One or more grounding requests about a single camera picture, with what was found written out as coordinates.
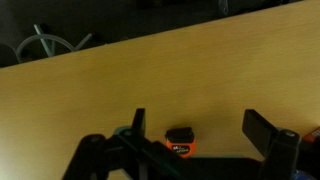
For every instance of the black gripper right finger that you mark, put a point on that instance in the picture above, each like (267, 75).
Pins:
(258, 128)

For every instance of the colourful printed cardboard box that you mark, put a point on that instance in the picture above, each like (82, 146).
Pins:
(313, 136)

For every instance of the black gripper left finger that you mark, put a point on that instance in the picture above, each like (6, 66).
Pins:
(100, 156)

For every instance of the orange and black measuring tape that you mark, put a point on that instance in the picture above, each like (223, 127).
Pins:
(181, 145)

